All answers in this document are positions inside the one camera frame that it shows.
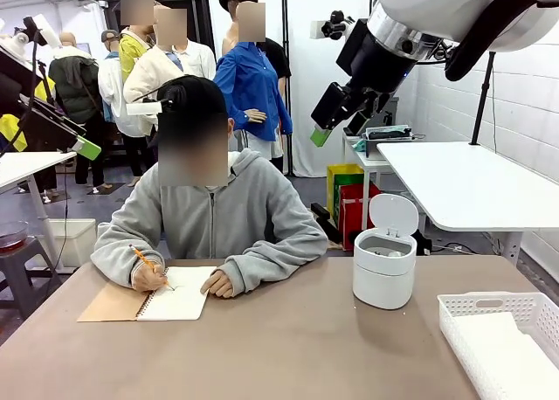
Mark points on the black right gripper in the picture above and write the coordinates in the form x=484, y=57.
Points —
x=380, y=77

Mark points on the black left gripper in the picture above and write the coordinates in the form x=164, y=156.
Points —
x=15, y=90

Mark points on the yellow pencil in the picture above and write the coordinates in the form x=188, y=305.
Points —
x=144, y=258

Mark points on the spiral notebook with brown cover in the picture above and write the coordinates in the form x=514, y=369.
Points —
x=174, y=299

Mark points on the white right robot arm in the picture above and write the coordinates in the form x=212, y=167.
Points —
x=436, y=2

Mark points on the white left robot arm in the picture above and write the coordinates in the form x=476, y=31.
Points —
x=19, y=39

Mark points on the person's right forearm gray sleeve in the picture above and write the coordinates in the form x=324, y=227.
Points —
x=113, y=251

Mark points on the person's left forearm gray sleeve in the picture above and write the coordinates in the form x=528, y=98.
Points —
x=279, y=260

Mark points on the person's right hand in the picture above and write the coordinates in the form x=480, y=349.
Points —
x=146, y=277

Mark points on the person's left hand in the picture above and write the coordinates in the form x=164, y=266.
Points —
x=220, y=284

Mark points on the teal cloth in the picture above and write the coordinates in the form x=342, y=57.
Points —
x=359, y=145

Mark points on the mannequin in dark green vest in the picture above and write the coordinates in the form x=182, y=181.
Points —
x=72, y=85

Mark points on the small white table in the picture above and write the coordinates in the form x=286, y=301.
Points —
x=364, y=162

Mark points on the white table with slanted leg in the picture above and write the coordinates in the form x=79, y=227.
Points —
x=30, y=164

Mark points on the mannequin in white shirt, cap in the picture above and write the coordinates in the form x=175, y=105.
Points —
x=111, y=90

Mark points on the mannequin in black shirt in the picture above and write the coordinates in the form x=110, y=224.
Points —
x=279, y=55

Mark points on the mannequin in cream jacket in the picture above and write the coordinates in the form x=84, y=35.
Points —
x=148, y=77

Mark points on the mannequin in blue shirt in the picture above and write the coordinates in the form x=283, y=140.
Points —
x=249, y=85

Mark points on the mannequin in yellow jacket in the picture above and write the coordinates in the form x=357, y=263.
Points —
x=129, y=50

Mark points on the red shopping bag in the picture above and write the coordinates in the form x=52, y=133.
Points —
x=356, y=216

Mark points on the black backdrop pole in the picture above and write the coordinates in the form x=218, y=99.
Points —
x=286, y=24

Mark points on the white storage bin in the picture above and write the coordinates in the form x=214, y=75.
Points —
x=76, y=243

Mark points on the black floor stand base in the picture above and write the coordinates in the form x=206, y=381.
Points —
x=325, y=223

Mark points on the red glass bowl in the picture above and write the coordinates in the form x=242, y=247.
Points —
x=12, y=236

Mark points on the black baseball cap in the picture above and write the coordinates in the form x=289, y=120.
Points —
x=196, y=94

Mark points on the gray stool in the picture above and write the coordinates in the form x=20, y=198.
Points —
x=26, y=260

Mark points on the large white side table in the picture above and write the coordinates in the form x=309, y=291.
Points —
x=458, y=186

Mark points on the person in gray hoodie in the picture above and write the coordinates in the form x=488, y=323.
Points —
x=209, y=216

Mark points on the white lidded trash can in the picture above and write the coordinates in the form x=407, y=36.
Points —
x=383, y=273

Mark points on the white perforated plastic basket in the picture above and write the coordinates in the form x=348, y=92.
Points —
x=458, y=326

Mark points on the flat white paper stack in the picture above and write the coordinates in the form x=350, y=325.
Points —
x=502, y=352

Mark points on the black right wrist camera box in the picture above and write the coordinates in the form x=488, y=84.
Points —
x=351, y=46

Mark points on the white black head camera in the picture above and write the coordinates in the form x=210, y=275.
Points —
x=144, y=109

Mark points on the white right camera mount, knob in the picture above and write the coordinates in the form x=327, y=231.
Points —
x=321, y=28

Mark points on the white camera mount, knob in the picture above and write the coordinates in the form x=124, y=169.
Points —
x=47, y=31
x=321, y=28

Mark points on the white left camera mount, knob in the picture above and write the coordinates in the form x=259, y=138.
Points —
x=47, y=31

